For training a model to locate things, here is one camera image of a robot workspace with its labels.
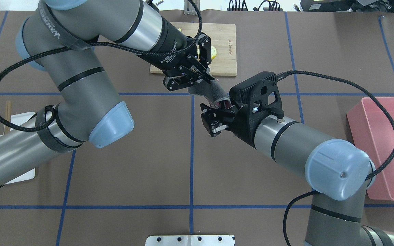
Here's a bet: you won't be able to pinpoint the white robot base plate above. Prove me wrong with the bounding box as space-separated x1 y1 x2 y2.
145 235 236 246

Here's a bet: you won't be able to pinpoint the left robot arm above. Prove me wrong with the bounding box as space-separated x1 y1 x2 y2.
0 0 214 188

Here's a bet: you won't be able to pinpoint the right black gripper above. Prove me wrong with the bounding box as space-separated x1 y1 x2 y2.
200 103 262 148

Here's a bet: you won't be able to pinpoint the pink plastic bin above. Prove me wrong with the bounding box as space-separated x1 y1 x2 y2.
347 97 394 201

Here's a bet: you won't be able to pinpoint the right braided cable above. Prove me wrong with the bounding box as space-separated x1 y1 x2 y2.
277 70 394 246

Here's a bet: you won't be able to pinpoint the braided cable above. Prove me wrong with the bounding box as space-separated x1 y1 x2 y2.
0 0 203 236
277 70 394 246

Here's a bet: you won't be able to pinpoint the black power strip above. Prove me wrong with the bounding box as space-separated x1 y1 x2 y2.
226 0 248 11

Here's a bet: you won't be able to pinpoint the aluminium frame post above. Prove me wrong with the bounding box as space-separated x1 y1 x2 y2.
183 0 200 16

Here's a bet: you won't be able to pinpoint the bamboo cutting board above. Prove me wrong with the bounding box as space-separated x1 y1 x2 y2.
150 22 237 77

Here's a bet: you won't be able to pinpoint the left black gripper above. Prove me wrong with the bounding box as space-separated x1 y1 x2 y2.
139 20 215 92

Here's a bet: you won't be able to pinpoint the white rectangular tray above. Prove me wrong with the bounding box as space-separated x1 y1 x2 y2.
6 112 35 185

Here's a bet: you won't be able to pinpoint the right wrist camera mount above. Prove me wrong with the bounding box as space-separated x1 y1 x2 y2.
229 72 285 122

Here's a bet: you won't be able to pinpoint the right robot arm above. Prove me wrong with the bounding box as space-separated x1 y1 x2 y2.
200 102 394 246

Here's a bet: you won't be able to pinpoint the yellow lemon slices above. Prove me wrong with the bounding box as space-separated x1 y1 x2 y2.
197 46 217 60

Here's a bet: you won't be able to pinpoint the left braided cable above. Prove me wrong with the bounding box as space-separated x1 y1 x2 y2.
0 0 203 236

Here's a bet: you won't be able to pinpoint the grey cloth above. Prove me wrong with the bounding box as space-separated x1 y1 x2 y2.
188 80 232 109

